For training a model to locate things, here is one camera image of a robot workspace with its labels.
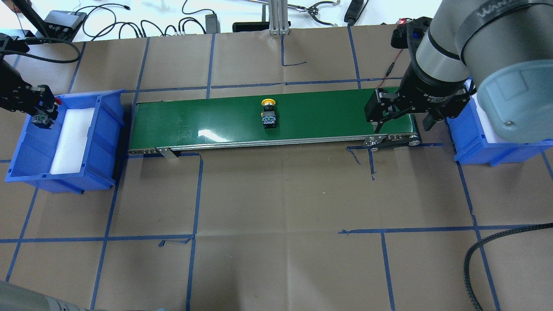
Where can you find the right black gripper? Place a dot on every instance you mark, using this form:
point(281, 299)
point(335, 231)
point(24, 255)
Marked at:
point(421, 88)

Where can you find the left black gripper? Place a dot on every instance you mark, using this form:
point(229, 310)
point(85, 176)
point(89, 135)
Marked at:
point(12, 88)

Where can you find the yellow push button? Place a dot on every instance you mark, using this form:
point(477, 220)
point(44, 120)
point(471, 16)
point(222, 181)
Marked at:
point(268, 116)

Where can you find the red push button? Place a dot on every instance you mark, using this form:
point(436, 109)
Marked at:
point(46, 114)

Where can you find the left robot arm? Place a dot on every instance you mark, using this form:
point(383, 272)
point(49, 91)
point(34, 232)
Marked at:
point(10, 78)

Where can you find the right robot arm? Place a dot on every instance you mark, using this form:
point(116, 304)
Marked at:
point(499, 50)

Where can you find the white foam pad left bin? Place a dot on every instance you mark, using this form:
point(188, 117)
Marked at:
point(72, 141)

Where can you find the white foam pad bin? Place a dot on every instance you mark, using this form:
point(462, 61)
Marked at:
point(489, 132)
point(72, 141)

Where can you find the left blue plastic bin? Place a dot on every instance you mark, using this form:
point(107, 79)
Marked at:
point(36, 147)

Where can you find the blue plastic bin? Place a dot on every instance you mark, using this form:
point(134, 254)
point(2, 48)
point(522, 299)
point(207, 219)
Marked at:
point(36, 147)
point(476, 143)

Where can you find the right blue plastic bin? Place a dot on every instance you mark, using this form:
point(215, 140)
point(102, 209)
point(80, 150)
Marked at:
point(476, 143)

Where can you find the green conveyor belt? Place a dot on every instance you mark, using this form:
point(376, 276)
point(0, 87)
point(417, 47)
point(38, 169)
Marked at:
point(258, 121)

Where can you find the white foam pad right bin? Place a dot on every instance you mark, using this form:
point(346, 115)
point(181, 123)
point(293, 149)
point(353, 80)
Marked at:
point(489, 132)

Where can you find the grabber tool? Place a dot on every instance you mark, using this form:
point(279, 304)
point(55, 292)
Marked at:
point(312, 11)

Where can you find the black power adapter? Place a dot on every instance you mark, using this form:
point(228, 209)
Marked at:
point(212, 25)

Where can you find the aluminium profile post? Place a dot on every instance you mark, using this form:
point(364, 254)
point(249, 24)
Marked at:
point(278, 17)

